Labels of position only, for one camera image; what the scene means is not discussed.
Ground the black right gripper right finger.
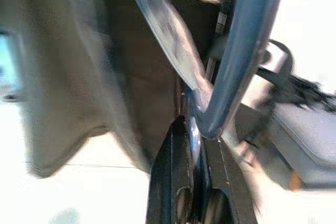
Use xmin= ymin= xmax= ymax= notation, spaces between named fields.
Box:
xmin=202 ymin=138 xmax=261 ymax=224

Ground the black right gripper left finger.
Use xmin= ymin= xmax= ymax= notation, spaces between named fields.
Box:
xmin=146 ymin=115 xmax=195 ymax=224

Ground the grey green garment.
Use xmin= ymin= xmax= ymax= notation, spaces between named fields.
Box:
xmin=0 ymin=0 xmax=181 ymax=180

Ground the grey padded ottoman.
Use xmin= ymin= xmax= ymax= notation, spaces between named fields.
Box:
xmin=259 ymin=98 xmax=336 ymax=191

